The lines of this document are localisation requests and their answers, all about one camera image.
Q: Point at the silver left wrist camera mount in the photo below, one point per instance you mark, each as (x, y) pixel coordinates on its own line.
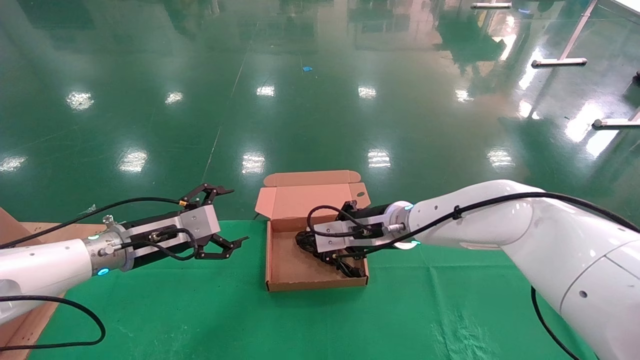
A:
(197, 222)

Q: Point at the grey metal stand leg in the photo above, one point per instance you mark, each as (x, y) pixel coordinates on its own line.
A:
(560, 62)
(615, 122)
(490, 5)

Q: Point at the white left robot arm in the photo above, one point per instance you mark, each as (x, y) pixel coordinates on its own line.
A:
(40, 270)

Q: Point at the flat open cardboard box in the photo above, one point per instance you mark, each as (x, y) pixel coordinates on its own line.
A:
(290, 270)

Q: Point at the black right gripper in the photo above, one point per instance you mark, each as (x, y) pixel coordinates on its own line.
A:
(377, 212)

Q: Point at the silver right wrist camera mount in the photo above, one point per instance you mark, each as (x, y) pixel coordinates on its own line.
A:
(335, 240)

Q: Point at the green table cloth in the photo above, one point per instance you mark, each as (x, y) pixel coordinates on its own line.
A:
(250, 320)

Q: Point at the silver metal table clamp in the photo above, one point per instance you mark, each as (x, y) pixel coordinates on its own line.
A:
(107, 220)

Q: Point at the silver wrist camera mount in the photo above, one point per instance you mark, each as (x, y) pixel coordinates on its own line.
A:
(335, 240)
(197, 222)

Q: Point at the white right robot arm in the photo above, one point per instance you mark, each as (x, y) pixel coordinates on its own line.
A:
(550, 240)

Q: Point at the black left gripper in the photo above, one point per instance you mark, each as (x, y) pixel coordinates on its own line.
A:
(150, 255)

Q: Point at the clear plastic scrap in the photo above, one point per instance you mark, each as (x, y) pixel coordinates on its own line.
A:
(90, 210)

